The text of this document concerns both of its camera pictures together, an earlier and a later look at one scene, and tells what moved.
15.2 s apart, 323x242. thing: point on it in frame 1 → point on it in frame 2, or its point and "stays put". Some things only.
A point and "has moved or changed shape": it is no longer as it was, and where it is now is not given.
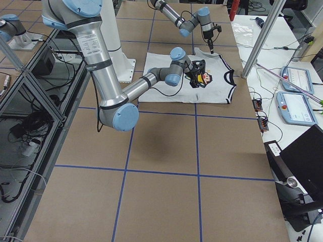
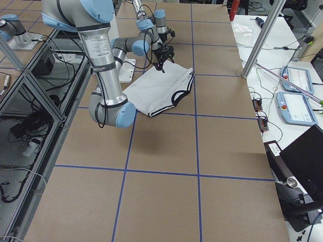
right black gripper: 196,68 → 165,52
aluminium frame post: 273,16 stays put
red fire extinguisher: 234,5 stays put
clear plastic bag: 243,32 stays put
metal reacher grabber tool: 307,94 stays put
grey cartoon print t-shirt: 218,86 has moved or changed shape
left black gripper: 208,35 → 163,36
